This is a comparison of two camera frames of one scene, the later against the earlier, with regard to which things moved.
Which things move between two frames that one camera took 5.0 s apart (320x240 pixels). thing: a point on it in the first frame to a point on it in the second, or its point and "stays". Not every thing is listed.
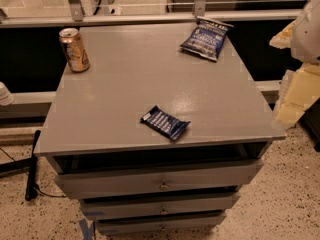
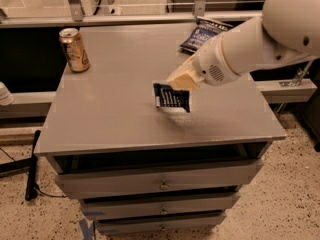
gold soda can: (75, 50) stays
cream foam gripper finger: (283, 39) to (186, 77)
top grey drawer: (160, 179) stays
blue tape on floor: (87, 230) stays
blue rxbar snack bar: (164, 123) to (166, 96)
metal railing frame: (74, 14) stays
